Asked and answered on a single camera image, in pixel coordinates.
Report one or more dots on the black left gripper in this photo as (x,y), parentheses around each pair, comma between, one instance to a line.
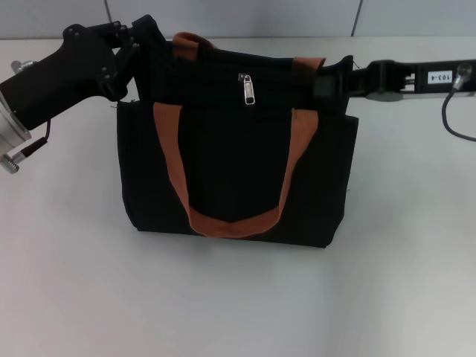
(63,78)

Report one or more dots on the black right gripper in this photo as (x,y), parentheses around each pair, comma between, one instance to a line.
(420,78)

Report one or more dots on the silver zipper pull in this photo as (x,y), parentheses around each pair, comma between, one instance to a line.
(248,91)

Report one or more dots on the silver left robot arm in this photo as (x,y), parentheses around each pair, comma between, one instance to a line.
(9,130)

